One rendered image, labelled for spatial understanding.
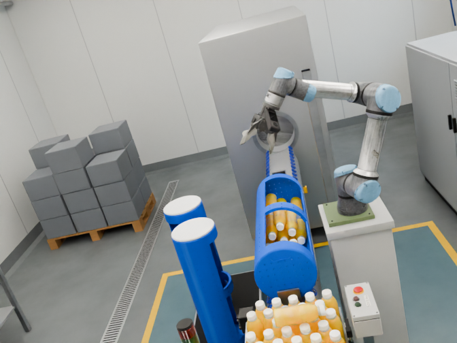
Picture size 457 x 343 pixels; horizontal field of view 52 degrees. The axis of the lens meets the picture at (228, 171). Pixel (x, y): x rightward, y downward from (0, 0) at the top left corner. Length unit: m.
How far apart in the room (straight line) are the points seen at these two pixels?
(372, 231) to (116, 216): 3.87
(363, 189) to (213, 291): 1.28
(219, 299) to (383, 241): 1.17
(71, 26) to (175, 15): 1.51
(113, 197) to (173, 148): 2.08
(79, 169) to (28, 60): 2.64
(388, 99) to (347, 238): 0.69
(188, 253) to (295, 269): 0.92
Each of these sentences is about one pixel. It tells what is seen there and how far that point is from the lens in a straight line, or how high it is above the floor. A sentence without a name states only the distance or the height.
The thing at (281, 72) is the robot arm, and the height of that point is 1.97.
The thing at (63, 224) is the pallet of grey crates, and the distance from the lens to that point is 5.97.
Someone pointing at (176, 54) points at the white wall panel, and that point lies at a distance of 7.04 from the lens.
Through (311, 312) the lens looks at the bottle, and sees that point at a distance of 1.86.
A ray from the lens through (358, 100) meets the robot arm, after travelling 2.24.
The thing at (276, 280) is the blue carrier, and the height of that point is 1.07.
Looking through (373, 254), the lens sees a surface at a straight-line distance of 2.42.
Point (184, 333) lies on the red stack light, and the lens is 1.79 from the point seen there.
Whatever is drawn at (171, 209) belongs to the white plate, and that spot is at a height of 1.04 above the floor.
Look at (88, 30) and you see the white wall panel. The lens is 7.32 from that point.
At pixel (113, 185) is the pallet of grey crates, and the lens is 5.53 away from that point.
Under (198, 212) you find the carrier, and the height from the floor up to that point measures 0.98.
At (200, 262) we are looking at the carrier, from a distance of 2.90.
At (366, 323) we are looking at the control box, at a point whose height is 1.06.
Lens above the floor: 2.32
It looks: 20 degrees down
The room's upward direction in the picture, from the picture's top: 16 degrees counter-clockwise
